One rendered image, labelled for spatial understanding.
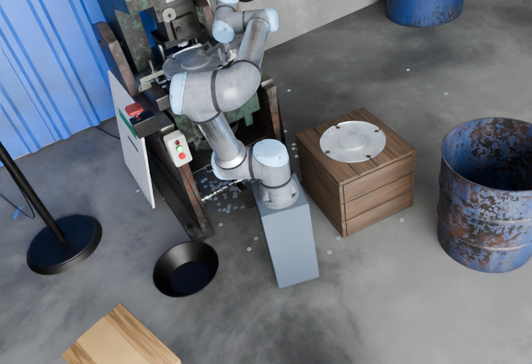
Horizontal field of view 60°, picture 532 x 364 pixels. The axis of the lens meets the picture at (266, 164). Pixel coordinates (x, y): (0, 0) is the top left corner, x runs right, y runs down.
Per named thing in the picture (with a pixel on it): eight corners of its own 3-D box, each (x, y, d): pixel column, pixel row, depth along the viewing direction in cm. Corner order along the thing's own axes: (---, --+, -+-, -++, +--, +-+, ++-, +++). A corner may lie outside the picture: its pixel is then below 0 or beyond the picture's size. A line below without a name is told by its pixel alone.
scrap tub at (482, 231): (562, 242, 189) (597, 153, 158) (492, 296, 177) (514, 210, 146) (477, 188, 219) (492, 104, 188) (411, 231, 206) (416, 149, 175)
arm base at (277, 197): (303, 202, 168) (300, 182, 162) (264, 214, 167) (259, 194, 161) (292, 176, 180) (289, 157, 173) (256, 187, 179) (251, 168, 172)
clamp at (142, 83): (175, 77, 204) (168, 56, 197) (139, 92, 198) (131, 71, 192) (169, 72, 208) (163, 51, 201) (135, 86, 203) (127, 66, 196)
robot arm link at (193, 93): (258, 184, 167) (212, 95, 120) (218, 185, 170) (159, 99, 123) (260, 156, 172) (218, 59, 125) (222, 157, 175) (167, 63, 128)
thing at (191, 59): (242, 50, 196) (242, 47, 196) (202, 85, 179) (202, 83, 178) (191, 43, 210) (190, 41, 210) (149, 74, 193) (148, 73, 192)
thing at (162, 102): (250, 71, 208) (248, 59, 204) (159, 112, 195) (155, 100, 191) (221, 51, 229) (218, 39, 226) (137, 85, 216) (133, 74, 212)
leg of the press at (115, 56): (215, 233, 225) (157, 72, 167) (195, 245, 221) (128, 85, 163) (152, 146, 290) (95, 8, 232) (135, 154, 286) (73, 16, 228)
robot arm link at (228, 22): (240, 25, 149) (244, 1, 154) (207, 28, 151) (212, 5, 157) (246, 43, 156) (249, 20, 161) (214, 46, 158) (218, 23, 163)
